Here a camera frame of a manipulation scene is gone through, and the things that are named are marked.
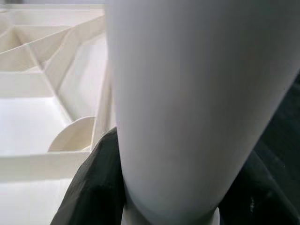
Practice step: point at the white plastic children table top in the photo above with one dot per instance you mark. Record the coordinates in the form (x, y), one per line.
(47, 112)

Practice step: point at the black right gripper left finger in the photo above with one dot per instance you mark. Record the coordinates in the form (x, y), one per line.
(93, 187)

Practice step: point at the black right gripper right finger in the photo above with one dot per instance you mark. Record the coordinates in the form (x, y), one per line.
(257, 201)

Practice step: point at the white plastic table leg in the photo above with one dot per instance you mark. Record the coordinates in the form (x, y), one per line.
(199, 93)

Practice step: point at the black table cloth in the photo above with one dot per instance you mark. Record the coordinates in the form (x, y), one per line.
(286, 131)

